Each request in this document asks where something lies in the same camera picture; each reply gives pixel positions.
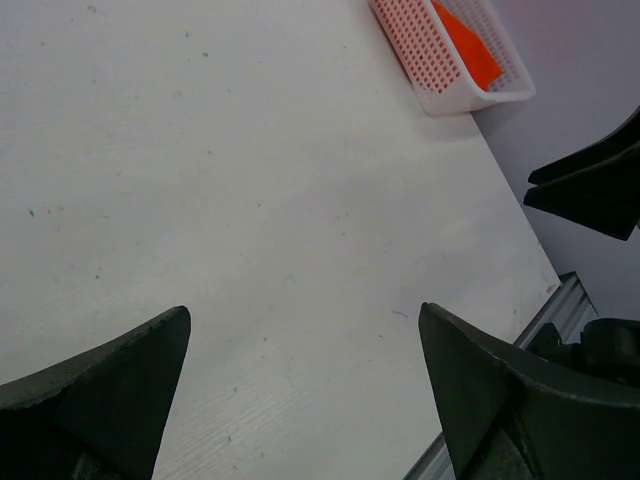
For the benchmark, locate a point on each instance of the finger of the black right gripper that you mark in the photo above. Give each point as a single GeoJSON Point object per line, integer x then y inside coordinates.
{"type": "Point", "coordinates": [619, 141]}
{"type": "Point", "coordinates": [607, 203]}

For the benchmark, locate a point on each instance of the orange t shirt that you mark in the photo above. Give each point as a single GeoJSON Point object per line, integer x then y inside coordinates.
{"type": "Point", "coordinates": [480, 63]}

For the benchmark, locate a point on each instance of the aluminium mounting rail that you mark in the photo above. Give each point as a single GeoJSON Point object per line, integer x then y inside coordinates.
{"type": "Point", "coordinates": [568, 309]}

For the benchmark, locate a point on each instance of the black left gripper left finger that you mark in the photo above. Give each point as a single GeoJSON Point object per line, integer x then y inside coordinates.
{"type": "Point", "coordinates": [100, 414]}

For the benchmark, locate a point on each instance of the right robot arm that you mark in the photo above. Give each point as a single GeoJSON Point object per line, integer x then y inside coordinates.
{"type": "Point", "coordinates": [608, 348]}

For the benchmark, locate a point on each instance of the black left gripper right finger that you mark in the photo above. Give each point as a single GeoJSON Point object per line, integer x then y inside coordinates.
{"type": "Point", "coordinates": [507, 413]}

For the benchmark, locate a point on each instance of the white perforated plastic basket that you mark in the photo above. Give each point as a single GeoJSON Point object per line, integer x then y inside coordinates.
{"type": "Point", "coordinates": [432, 63]}

